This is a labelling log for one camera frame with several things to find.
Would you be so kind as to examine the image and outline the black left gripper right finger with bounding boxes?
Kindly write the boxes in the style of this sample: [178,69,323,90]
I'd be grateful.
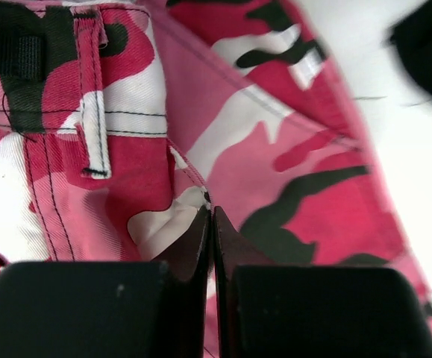
[213,207,432,357]

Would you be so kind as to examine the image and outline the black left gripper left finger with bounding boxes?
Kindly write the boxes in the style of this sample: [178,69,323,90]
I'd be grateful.
[0,208,210,357]

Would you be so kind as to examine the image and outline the pink camouflage trousers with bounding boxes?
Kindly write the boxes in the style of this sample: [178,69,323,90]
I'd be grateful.
[0,1,432,357]

